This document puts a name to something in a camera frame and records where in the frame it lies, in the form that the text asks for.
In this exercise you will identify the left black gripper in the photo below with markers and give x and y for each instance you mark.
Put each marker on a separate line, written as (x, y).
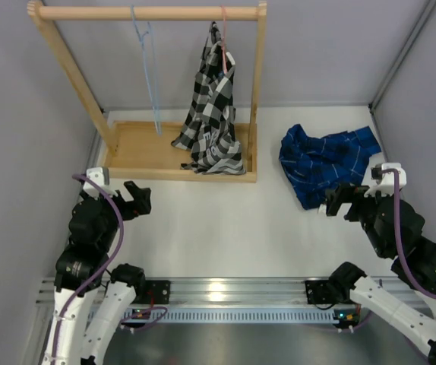
(141, 205)

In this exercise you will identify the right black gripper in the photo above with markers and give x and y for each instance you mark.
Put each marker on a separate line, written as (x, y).
(345, 193)

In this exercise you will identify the blue plaid shirt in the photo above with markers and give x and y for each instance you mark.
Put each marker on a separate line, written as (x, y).
(314, 165)

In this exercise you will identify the light blue wire hanger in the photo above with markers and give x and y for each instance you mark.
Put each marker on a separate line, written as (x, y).
(150, 72)

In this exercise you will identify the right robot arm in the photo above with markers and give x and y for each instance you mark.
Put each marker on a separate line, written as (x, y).
(394, 230)

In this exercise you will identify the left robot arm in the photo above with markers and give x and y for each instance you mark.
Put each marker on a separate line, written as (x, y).
(97, 221)

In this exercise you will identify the black white checkered shirt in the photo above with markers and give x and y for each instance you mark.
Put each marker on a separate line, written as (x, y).
(208, 132)

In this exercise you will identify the wooden clothes rack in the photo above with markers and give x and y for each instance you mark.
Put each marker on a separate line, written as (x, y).
(132, 151)

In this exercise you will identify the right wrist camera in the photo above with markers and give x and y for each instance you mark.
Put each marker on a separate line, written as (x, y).
(384, 176)

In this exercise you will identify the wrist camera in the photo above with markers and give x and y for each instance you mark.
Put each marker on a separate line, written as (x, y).
(384, 176)
(99, 176)

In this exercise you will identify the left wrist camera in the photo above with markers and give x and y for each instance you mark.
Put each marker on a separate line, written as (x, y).
(99, 176)

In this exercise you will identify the aluminium mounting rail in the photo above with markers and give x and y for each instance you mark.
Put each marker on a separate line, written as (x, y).
(254, 292)

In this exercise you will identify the slotted cable duct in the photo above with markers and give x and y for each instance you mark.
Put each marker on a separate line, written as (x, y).
(309, 315)

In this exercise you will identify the pink wire hanger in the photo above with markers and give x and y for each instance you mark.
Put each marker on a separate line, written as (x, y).
(224, 38)

